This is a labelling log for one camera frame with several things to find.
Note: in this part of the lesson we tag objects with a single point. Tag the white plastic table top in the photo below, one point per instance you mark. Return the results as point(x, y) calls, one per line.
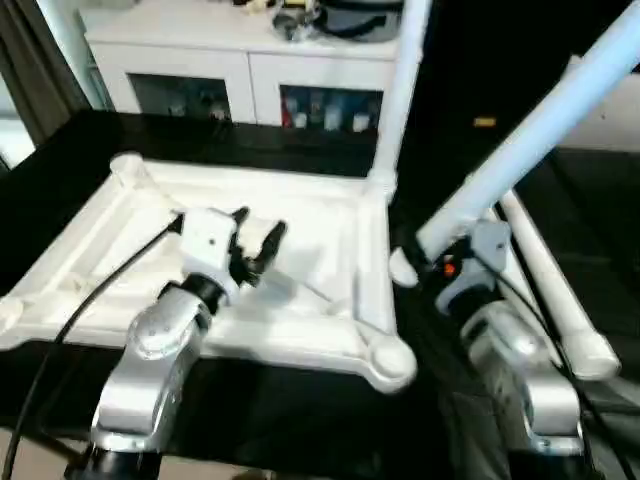
point(310, 225)

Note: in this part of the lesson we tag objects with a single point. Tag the white plastic table leg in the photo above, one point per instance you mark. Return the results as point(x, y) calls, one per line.
point(400, 100)
point(537, 300)
point(585, 345)
point(525, 150)

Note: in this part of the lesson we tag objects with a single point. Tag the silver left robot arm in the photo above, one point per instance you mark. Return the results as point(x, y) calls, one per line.
point(150, 360)

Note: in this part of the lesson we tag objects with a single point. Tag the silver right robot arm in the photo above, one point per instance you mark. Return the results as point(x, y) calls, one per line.
point(525, 360)

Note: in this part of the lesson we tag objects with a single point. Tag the red packet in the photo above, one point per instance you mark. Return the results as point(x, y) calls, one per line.
point(287, 112)

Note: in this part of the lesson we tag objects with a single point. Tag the black work mat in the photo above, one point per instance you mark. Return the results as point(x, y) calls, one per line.
point(300, 415)

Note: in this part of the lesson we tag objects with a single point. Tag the white sideboard cabinet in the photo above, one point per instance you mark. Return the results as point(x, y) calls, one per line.
point(200, 60)

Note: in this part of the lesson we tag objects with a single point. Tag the black cabinet with gold label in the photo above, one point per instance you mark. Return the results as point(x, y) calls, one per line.
point(475, 75)

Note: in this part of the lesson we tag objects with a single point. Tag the grey cushion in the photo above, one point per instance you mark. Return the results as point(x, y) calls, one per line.
point(610, 120)

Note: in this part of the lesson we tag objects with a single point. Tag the grey curtain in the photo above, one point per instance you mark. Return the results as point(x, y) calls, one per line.
point(35, 75)

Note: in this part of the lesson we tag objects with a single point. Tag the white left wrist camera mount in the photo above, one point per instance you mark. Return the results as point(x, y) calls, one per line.
point(207, 245)

